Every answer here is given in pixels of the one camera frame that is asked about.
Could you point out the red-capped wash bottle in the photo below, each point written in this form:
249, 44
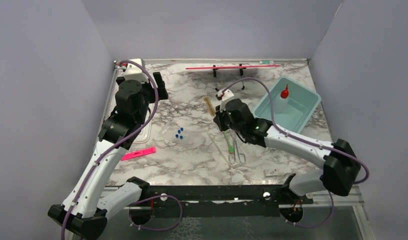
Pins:
281, 100

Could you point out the teal plastic bin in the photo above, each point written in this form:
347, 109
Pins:
301, 105

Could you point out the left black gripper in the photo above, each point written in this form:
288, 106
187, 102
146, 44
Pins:
161, 91

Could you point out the red rod on stand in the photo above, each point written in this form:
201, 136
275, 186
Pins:
232, 67

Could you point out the glass stirring rod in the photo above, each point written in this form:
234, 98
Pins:
218, 148

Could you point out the brown bottle brush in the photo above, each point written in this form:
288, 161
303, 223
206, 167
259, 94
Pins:
210, 108

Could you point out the black wire stand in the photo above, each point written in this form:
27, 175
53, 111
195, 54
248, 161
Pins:
228, 77

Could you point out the small white label box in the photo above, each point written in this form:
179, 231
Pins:
270, 173

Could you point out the green handled tool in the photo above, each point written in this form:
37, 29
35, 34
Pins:
229, 141

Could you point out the white plastic lid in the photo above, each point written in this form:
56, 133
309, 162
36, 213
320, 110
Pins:
144, 135

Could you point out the metal scissors forceps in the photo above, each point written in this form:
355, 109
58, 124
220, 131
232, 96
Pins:
236, 156

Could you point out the small green-white tube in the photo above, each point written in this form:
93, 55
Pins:
266, 62

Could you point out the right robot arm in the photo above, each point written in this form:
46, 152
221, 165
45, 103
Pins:
336, 162

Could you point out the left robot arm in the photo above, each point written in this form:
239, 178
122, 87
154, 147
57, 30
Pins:
84, 212

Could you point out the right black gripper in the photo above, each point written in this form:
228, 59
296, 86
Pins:
218, 118

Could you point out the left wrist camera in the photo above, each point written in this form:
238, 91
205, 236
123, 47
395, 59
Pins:
132, 72

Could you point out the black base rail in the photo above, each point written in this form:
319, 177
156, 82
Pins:
207, 201

